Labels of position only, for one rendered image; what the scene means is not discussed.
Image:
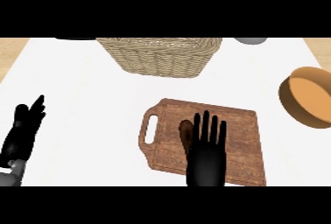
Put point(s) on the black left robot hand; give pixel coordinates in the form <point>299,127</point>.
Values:
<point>22,134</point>

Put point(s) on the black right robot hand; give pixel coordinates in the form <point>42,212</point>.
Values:
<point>208,157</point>

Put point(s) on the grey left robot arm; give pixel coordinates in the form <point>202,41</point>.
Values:
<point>11,174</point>

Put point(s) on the brown wooden cutting board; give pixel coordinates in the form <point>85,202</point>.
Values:
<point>242,145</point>

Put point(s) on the brown sweet potato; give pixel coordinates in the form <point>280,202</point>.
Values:
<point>186,134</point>

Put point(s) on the orange-brown round pot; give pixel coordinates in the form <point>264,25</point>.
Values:
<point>310,97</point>

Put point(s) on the black flat object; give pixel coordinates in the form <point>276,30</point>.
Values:
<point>76,38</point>

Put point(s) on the tan wicker basket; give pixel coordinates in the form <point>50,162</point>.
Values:
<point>162,57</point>

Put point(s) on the grey rounded object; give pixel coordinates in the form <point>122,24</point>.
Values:
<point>251,40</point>

